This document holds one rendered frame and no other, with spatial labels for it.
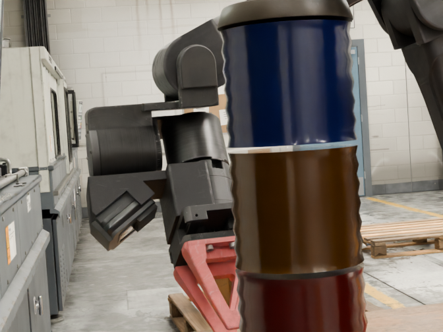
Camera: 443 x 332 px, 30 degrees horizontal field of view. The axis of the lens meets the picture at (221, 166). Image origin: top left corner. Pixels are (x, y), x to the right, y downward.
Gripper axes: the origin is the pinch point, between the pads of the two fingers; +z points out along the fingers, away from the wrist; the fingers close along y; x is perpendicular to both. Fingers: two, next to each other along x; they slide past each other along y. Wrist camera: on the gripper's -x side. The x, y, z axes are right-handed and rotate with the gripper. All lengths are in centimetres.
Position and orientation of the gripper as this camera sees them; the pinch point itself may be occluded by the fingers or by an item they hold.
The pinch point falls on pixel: (229, 325)
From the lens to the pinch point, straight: 71.6
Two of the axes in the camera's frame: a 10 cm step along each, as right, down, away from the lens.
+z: 1.9, 8.8, -4.3
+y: 1.8, -4.6, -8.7
